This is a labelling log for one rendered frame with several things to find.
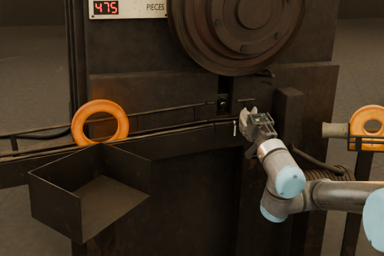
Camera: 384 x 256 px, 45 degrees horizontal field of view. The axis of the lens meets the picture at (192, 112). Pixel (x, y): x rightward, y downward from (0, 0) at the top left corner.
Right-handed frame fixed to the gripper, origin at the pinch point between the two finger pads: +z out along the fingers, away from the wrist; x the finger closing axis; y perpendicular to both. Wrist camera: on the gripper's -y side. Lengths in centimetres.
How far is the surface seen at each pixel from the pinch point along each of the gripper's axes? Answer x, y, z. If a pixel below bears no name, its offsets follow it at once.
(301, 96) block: -23.2, 3.4, 2.8
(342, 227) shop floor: -70, -79, 0
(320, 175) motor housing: -27.3, -17.9, -16.9
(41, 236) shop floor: 71, -89, 30
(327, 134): -31.8, -6.8, -7.6
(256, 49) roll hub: 0.2, 24.9, 1.5
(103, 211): 52, -7, -28
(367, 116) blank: -42.5, 3.0, -11.0
